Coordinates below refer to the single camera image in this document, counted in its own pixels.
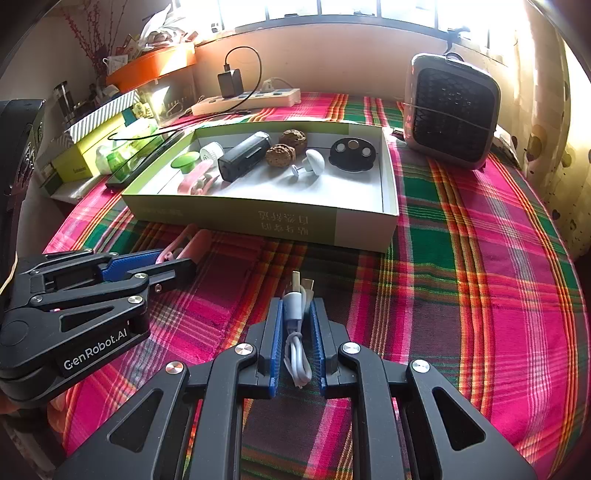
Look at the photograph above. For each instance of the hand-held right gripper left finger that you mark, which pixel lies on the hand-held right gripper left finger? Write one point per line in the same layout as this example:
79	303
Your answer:
275	346

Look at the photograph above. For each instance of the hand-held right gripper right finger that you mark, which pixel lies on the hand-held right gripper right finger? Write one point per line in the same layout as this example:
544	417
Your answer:
317	346

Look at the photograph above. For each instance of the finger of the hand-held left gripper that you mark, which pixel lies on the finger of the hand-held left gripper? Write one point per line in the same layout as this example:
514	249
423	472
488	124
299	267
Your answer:
124	267
171	274

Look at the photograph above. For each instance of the pink plastic clip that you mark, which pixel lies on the pink plastic clip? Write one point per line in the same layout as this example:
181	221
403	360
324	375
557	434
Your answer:
198	177
194	242

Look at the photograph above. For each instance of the green white cardboard box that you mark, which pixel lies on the green white cardboard box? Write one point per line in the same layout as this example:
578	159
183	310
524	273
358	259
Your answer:
231	217

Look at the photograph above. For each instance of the green topped white knob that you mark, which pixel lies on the green topped white knob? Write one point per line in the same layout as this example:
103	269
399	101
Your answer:
184	160

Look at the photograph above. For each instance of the white ribbed cap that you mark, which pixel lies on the white ribbed cap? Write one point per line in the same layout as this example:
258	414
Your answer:
212	152

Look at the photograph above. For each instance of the black rectangular device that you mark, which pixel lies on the black rectangular device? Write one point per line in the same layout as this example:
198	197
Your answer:
242	157

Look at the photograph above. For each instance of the brown walnut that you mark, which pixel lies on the brown walnut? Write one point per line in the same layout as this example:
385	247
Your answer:
295	137
278	154

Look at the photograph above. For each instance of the white mushroom-shaped knob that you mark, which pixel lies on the white mushroom-shaped knob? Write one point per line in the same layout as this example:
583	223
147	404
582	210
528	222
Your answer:
316	159

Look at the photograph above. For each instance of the black round disc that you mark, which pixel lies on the black round disc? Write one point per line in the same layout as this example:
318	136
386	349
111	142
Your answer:
351	160

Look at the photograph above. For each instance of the white flat board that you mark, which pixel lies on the white flat board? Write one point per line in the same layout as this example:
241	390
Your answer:
74	189

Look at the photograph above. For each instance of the black smartphone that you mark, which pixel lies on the black smartphone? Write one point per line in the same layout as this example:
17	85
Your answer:
129	170

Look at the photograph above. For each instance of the green tissue pack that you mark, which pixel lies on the green tissue pack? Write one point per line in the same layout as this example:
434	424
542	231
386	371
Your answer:
111	159

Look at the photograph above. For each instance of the yellow-green box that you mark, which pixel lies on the yellow-green box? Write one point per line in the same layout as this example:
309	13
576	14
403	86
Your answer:
78	159

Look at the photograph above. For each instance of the grey chevron patterned box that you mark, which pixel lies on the grey chevron patterned box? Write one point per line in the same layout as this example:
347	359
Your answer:
51	154

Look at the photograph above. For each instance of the green white striped box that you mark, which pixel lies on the green white striped box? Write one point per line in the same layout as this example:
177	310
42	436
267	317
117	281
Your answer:
101	113

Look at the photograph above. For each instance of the small colourful packet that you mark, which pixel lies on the small colourful packet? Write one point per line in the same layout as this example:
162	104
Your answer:
144	111

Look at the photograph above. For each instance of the pink green plaid tablecloth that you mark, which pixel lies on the pink green plaid tablecloth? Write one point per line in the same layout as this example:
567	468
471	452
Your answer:
461	277

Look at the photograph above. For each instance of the glass jar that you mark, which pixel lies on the glass jar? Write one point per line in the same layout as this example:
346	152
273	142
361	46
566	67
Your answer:
64	101

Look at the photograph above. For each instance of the clear plastic container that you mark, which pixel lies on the clear plastic container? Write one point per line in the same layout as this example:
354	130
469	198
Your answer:
175	97

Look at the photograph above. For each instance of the black charger plug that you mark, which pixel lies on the black charger plug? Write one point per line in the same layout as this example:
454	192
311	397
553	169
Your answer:
230	84

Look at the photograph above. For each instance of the orange plastic tray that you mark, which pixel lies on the orange plastic tray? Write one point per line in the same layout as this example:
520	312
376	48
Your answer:
152	67

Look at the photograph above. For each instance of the white power strip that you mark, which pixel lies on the white power strip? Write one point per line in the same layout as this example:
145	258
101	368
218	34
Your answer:
277	98

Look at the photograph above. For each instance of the white plug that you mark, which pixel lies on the white plug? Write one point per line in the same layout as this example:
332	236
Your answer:
270	86

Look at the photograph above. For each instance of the red dried flower branches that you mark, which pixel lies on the red dried flower branches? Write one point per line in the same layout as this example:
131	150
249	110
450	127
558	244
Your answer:
94	55

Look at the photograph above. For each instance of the white plastic bag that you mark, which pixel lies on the white plastic bag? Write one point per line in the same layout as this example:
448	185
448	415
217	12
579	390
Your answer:
161	25

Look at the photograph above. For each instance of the grey desk fan heater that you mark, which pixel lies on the grey desk fan heater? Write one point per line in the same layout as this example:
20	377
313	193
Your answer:
448	110

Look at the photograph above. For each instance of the heart patterned curtain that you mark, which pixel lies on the heart patterned curtain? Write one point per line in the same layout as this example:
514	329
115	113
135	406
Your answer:
545	138

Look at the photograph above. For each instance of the black window latch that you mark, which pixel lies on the black window latch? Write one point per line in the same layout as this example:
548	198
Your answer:
457	37

